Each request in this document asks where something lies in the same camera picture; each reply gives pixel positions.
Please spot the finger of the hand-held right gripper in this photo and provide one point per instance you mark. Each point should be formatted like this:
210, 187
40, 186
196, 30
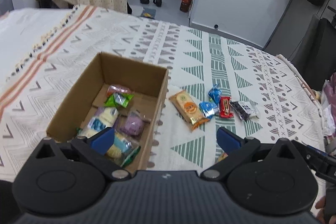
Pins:
315, 151
324, 169

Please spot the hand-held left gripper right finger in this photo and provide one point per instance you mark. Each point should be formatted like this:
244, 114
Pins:
228, 140

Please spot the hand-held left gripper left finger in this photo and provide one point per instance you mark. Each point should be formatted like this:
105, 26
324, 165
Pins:
103, 140

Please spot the clear yellow blue snack packet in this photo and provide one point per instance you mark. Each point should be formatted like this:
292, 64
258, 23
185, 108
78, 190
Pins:
119, 146

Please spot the cream white snack packet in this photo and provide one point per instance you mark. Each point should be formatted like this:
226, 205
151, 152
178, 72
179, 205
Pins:
105, 116

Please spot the purple snack packet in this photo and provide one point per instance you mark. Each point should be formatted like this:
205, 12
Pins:
132, 124

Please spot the red snack packet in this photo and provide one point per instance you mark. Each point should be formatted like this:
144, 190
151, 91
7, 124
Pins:
225, 107

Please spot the black and white snack packet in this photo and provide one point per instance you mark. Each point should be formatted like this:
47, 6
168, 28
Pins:
242, 109

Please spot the small blue snack packet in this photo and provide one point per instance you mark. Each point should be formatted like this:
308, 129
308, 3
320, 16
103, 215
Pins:
208, 109

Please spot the bright green snack packet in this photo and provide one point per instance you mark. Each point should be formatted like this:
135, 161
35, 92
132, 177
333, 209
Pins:
118, 100

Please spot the blue twisted candy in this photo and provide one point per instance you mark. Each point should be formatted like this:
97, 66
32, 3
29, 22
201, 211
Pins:
215, 94

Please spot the brown cardboard box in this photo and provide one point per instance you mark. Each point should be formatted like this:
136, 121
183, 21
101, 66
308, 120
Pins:
78, 98

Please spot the orange biscuit packet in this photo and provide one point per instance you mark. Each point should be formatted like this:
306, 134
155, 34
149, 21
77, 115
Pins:
187, 108

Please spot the pink orange snack packet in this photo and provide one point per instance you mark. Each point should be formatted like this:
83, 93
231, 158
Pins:
119, 88

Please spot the person's right hand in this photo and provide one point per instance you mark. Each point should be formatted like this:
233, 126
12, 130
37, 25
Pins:
320, 207

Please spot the pink pillow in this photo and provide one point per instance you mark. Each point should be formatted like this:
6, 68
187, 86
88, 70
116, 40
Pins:
330, 94

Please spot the black flat panel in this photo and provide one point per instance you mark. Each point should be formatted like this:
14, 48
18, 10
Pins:
317, 56

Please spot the grey floor mat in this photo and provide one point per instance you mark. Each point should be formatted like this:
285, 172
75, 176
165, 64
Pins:
148, 13

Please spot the white bedsheet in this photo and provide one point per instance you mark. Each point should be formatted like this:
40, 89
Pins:
26, 27

